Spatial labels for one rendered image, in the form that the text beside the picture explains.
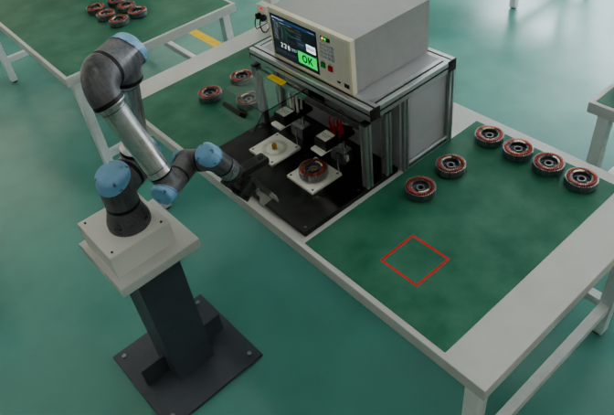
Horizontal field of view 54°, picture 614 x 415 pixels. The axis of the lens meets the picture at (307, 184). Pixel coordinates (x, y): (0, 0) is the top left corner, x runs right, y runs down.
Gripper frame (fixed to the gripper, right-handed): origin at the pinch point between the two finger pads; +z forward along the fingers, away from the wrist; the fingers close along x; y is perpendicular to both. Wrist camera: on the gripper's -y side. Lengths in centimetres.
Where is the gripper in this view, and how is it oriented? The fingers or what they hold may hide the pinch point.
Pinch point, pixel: (267, 190)
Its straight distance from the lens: 216.1
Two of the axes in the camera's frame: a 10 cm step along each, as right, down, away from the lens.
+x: 6.5, 4.4, -6.2
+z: 4.7, 4.0, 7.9
